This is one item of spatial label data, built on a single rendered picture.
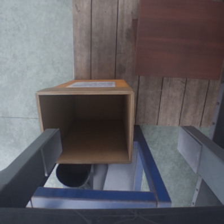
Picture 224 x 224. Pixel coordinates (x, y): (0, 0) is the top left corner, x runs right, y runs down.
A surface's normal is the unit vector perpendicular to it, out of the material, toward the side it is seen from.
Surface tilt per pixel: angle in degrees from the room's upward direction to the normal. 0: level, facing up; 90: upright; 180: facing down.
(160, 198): 90
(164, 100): 0
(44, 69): 0
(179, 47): 0
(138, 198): 90
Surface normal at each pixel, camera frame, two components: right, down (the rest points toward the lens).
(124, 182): -0.01, 0.29
